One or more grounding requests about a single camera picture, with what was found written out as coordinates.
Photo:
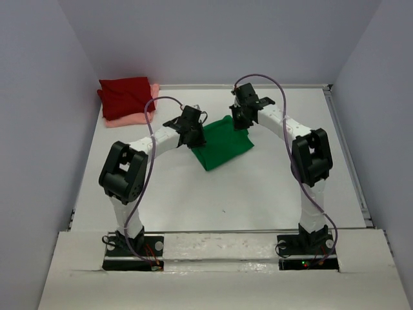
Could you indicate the white front cover board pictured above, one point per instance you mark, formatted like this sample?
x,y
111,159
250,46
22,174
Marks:
x,y
224,271

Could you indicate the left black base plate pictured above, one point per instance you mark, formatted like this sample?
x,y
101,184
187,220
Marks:
x,y
118,256

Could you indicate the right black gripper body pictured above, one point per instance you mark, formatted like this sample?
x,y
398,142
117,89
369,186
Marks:
x,y
240,121

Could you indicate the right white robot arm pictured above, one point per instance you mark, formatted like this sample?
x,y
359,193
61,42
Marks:
x,y
310,159

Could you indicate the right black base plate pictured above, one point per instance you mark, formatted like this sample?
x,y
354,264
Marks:
x,y
294,257

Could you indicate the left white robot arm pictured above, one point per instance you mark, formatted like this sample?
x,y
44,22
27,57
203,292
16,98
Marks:
x,y
128,166

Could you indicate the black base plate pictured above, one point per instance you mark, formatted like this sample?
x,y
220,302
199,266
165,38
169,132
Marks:
x,y
294,257
118,256

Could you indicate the folded dark red t-shirt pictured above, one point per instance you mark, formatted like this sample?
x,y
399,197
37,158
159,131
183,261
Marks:
x,y
123,97

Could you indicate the green t-shirt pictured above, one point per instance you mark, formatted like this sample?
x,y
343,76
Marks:
x,y
223,144

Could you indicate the folded pink t-shirt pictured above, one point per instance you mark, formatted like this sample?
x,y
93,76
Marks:
x,y
132,119

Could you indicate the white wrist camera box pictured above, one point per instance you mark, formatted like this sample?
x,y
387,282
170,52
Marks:
x,y
195,107

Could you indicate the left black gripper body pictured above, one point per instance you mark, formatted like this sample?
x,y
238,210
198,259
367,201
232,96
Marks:
x,y
196,139

